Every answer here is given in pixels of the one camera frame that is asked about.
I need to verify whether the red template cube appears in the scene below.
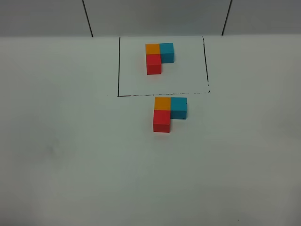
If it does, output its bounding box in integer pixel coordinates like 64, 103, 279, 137
146, 54, 162, 75

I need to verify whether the orange template cube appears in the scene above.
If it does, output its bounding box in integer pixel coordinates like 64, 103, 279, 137
145, 44, 160, 55

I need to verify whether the blue template cube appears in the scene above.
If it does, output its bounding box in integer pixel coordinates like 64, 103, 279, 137
159, 43, 174, 64

